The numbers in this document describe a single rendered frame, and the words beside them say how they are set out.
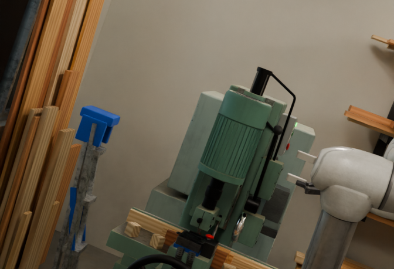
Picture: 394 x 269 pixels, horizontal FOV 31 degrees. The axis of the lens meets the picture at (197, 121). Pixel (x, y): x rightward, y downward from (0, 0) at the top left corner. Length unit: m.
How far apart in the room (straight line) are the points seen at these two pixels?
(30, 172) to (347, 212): 2.20
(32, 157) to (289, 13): 2.06
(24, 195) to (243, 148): 1.61
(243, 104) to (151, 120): 2.51
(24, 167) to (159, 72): 1.52
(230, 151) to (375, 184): 0.76
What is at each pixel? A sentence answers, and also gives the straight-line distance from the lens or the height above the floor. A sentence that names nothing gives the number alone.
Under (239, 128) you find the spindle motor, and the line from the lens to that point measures 2.46.
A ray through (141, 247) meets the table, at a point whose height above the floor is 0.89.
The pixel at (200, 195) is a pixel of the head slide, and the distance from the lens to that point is 2.67.
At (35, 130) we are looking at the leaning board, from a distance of 3.69.
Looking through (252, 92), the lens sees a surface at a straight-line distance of 2.64.
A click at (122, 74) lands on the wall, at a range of 4.96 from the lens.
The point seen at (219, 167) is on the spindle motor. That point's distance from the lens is 2.48.
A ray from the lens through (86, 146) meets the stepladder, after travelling 3.28.
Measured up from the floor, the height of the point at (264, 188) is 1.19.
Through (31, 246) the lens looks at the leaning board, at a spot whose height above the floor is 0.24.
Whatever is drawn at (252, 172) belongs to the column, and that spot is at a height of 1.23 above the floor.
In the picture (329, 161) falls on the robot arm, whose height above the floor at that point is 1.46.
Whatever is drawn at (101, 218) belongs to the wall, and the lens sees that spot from 5.09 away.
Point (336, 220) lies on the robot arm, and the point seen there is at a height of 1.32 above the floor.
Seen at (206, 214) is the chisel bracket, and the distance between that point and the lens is 2.54.
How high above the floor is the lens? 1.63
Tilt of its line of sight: 6 degrees down
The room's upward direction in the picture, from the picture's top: 21 degrees clockwise
